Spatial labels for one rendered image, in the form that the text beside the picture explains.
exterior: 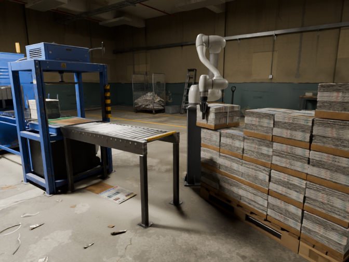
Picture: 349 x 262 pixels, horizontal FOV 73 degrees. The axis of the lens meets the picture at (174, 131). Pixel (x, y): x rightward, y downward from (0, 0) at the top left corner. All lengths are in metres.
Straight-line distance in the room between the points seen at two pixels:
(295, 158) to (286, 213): 0.46
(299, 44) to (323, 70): 1.11
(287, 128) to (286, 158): 0.23
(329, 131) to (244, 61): 7.71
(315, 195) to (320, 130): 0.47
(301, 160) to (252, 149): 0.43
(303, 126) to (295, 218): 0.71
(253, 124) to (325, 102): 0.59
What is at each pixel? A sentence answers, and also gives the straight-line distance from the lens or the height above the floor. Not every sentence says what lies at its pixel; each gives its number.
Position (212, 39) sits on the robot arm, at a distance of 2.78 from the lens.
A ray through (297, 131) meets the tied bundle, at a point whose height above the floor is 0.95.
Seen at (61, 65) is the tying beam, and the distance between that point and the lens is 3.14.
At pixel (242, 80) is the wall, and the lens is 9.37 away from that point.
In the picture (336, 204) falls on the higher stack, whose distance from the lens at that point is 1.96.
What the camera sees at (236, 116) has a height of 0.94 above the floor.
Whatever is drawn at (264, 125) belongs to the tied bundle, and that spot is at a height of 0.95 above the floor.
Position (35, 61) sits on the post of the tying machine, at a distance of 3.01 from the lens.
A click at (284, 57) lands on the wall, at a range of 9.02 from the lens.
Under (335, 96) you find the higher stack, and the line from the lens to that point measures 1.83.
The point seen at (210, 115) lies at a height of 0.97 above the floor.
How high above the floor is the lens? 1.30
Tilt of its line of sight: 11 degrees down
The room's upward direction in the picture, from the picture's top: straight up
